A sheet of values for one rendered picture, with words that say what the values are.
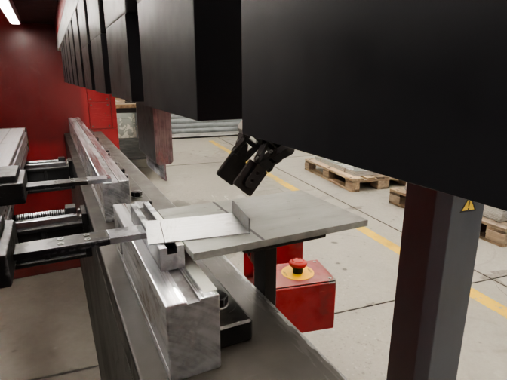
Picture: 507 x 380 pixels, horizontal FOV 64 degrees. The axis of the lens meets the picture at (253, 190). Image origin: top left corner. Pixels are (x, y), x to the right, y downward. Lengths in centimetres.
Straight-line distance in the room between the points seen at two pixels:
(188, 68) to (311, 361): 38
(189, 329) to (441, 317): 90
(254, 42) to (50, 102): 252
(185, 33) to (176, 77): 3
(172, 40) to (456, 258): 104
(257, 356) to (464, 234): 78
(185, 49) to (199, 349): 34
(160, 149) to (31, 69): 221
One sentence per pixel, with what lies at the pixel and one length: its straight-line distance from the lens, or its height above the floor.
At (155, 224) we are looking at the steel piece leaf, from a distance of 58.
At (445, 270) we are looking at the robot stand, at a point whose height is 71.
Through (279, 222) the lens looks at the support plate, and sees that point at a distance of 57.
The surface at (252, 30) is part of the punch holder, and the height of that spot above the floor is 122.
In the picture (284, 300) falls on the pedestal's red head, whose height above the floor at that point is 75.
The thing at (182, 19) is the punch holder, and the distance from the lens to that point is 25.
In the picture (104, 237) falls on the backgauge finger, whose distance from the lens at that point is 54.
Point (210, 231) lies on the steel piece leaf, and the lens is 54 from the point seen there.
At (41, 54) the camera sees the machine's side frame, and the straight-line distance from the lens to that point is 266.
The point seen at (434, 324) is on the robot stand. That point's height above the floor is 55.
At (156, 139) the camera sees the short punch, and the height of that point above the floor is 113.
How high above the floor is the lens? 120
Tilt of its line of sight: 16 degrees down
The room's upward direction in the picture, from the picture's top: straight up
